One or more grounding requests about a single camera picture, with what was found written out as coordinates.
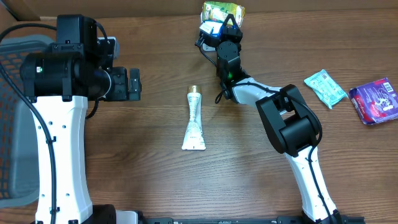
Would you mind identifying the teal wet wipes pack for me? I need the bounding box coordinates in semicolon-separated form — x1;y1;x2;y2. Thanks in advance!
304;69;348;109

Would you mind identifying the purple sanitary pad pack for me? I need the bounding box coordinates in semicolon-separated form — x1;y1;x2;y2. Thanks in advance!
348;77;397;124

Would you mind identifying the green gold snack packet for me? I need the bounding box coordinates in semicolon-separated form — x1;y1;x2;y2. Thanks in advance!
200;1;245;27

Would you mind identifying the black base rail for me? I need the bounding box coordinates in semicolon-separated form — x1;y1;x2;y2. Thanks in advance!
138;215;366;224

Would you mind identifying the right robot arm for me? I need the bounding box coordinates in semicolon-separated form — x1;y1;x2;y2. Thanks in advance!
214;14;343;223

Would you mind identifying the cardboard back panel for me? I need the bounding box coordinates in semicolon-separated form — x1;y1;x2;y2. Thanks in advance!
1;0;397;21

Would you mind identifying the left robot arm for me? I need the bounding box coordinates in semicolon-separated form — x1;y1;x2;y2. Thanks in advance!
20;15;142;224

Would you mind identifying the white barcode scanner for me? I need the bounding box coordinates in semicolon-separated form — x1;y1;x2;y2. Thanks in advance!
202;43;216;52

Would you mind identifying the white tube gold cap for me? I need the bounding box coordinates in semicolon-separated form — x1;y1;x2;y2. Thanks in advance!
182;85;206;151

